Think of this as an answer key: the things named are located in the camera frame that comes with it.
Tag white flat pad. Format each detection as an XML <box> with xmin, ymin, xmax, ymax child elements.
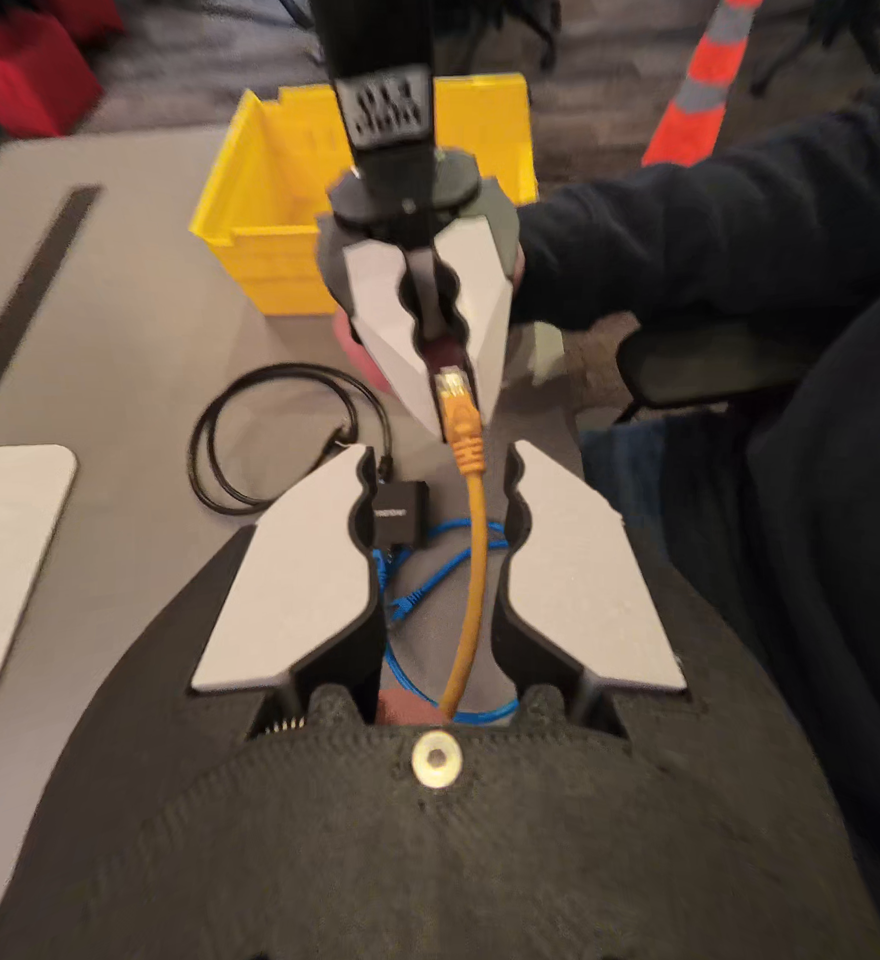
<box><xmin>0</xmin><ymin>444</ymin><xmax>79</xmax><ymax>723</ymax></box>

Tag yellow plastic bin with divider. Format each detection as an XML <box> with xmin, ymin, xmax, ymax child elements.
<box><xmin>188</xmin><ymin>71</ymin><xmax>538</xmax><ymax>316</ymax></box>

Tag orange traffic cone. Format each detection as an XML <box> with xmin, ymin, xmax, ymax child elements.
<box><xmin>641</xmin><ymin>0</ymin><xmax>765</xmax><ymax>168</ymax></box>

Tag person's right forearm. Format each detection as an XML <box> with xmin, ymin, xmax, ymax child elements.
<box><xmin>511</xmin><ymin>63</ymin><xmax>880</xmax><ymax>333</ymax></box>

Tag person in dark sweater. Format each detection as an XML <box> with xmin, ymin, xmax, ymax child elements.
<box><xmin>665</xmin><ymin>262</ymin><xmax>880</xmax><ymax>960</ymax></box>

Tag red case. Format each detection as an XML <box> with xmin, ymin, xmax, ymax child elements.
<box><xmin>0</xmin><ymin>0</ymin><xmax>127</xmax><ymax>140</ymax></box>

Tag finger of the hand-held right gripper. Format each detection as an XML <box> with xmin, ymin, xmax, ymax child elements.
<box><xmin>342</xmin><ymin>240</ymin><xmax>444</xmax><ymax>445</ymax></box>
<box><xmin>434</xmin><ymin>216</ymin><xmax>514</xmax><ymax>427</ymax></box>

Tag person's right hand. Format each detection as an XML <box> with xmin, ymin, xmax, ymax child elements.
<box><xmin>333</xmin><ymin>311</ymin><xmax>394</xmax><ymax>395</ymax></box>

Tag person's blue jeans leg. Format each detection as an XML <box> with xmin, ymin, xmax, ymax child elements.
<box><xmin>581</xmin><ymin>420</ymin><xmax>669</xmax><ymax>526</ymax></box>

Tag black coiled cable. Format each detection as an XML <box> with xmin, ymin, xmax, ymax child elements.
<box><xmin>188</xmin><ymin>363</ymin><xmax>394</xmax><ymax>517</ymax></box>

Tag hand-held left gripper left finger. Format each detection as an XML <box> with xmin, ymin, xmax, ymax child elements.
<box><xmin>191</xmin><ymin>442</ymin><xmax>388</xmax><ymax>714</ymax></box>

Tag black chair armrest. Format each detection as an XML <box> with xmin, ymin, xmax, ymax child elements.
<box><xmin>616</xmin><ymin>315</ymin><xmax>808</xmax><ymax>421</ymax></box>

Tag black ethernet port adapter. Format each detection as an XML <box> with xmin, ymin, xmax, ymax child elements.
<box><xmin>371</xmin><ymin>480</ymin><xmax>432</xmax><ymax>550</ymax></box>

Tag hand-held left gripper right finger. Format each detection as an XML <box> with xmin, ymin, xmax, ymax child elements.
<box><xmin>491</xmin><ymin>439</ymin><xmax>688</xmax><ymax>714</ymax></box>

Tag blue ethernet cable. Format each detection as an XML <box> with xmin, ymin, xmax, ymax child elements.
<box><xmin>371</xmin><ymin>517</ymin><xmax>522</xmax><ymax>725</ymax></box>

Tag orange ethernet cable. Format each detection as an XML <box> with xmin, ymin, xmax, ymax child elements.
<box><xmin>434</xmin><ymin>366</ymin><xmax>489</xmax><ymax>721</ymax></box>

